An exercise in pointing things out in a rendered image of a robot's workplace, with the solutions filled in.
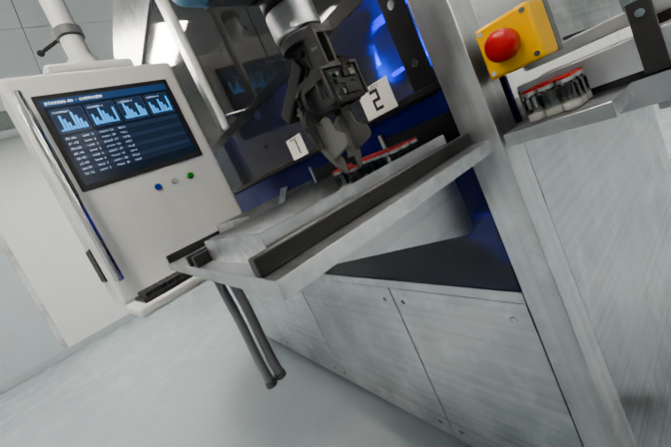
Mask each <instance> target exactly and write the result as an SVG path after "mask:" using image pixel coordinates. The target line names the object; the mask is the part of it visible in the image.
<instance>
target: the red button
mask: <svg viewBox="0 0 671 447"><path fill-rule="evenodd" d="M520 42H521V41H520V36H519V34H518V33H517V31H515V30H514V29H512V28H501V29H498V30H495V31H494V32H492V33H491V34H490V35H489V36H488V37H487V39H486V41H485V44H484V52H485V55H486V57H487V58H488V59H489V60H490V61H491V62H494V63H501V62H504V61H507V60H509V59H511V58H512V57H514V56H515V55H516V53H517V52H518V50H519V48H520Z"/></svg>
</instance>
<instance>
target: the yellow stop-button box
mask: <svg viewBox="0 0 671 447"><path fill-rule="evenodd" d="M501 28H512V29H514V30H515V31H517V33H518V34H519V36H520V41H521V42H520V48H519V50H518V52H517V53H516V55H515V56H514V57H512V58H511V59H509V60H507V61H504V62H501V63H494V62H491V61H490V60H489V59H488V58H487V57H486V55H485V52H484V44H485V41H486V39H487V37H488V36H489V35H490V34H491V33H492V32H494V31H495V30H498V29H501ZM475 38H476V41H477V43H478V46H479V49H480V51H481V54H482V57H483V59H484V62H485V65H486V67H487V70H488V73H489V75H490V78H491V79H492V80H496V79H498V78H500V77H503V76H505V75H507V74H509V73H512V72H514V71H516V70H518V69H520V68H523V67H525V66H527V65H529V64H531V63H533V62H536V61H538V60H540V59H542V58H544V57H546V56H549V55H551V54H553V53H555V52H557V51H559V50H562V49H563V44H562V41H561V38H560V35H559V32H558V30H557V27H556V24H555V21H554V18H553V15H552V12H551V9H550V6H549V4H548V1H547V0H530V1H524V2H522V3H521V4H519V5H517V6H516V7H514V8H513V9H511V10H509V11H508V12H506V13H505V14H503V15H501V16H500V17H498V18H497V19H495V20H493V21H492V22H490V23H488V24H487V25H485V26H484V27H482V28H480V29H479V30H477V31H476V32H475Z"/></svg>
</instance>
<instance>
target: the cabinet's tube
mask: <svg viewBox="0 0 671 447"><path fill-rule="evenodd" d="M38 1H39V3H40V5H41V7H42V8H43V10H44V12H45V14H46V16H47V18H48V20H49V22H50V24H51V25H52V27H53V29H52V33H53V35H54V37H55V40H54V41H53V42H51V43H50V44H49V45H48V46H46V47H45V48H44V49H42V50H38V51H37V55H38V56H40V57H44V56H45V53H46V52H47V51H49V50H50V49H51V48H52V47H54V46H55V45H56V44H58V43H59V44H62V46H63V48H64V50H65V52H66V54H67V56H68V58H69V60H68V61H67V63H77V62H89V61H100V59H99V58H98V57H97V56H95V55H92V53H91V51H90V50H89V48H88V46H87V44H86V42H85V39H86V37H85V35H84V33H83V31H82V29H81V27H80V26H78V25H76V23H75V21H74V19H73V17H72V15H71V13H70V11H69V9H68V7H67V5H66V3H65V2H64V0H38Z"/></svg>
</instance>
